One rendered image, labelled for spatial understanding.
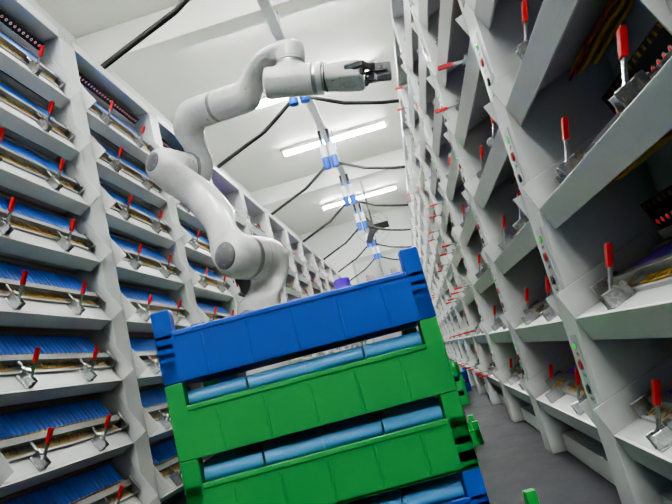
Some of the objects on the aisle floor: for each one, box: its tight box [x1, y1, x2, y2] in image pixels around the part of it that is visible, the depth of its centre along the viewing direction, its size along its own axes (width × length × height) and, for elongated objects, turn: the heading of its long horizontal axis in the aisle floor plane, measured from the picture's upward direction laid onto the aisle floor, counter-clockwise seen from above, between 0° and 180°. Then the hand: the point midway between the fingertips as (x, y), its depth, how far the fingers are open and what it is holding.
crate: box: [467, 414, 484, 447], centre depth 218 cm, size 30×20×8 cm
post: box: [458, 0, 672, 504], centre depth 118 cm, size 20×9×181 cm, turn 29°
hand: (383, 71), depth 158 cm, fingers open, 3 cm apart
